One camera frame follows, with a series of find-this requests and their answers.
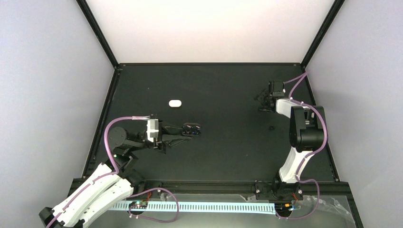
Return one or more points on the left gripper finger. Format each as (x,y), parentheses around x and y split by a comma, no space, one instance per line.
(174,140)
(170,129)

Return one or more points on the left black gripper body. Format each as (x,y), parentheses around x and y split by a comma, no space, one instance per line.
(157,141)

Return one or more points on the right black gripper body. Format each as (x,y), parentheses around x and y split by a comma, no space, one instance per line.
(262,100)

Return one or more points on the black oval object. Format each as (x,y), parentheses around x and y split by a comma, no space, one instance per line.
(191,129)

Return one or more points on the white earbud charging case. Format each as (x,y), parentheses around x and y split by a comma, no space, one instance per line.
(175,103)

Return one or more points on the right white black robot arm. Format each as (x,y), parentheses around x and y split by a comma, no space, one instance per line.
(307,135)

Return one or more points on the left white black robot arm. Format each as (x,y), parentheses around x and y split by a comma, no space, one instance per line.
(116,179)

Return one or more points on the clear plastic sheet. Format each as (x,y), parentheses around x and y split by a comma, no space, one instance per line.
(310,212)

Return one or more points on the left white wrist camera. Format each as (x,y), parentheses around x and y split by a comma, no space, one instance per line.
(153,130)

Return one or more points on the black front mounting rail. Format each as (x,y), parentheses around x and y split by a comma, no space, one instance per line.
(263,189)

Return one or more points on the white slotted cable duct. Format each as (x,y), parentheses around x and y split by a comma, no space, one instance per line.
(208,207)

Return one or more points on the right black frame post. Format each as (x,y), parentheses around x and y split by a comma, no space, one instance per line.
(325,26)

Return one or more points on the black frame post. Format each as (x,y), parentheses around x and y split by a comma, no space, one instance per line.
(325,26)
(86,10)

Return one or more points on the left black frame post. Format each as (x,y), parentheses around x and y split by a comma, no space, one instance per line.
(86,10)

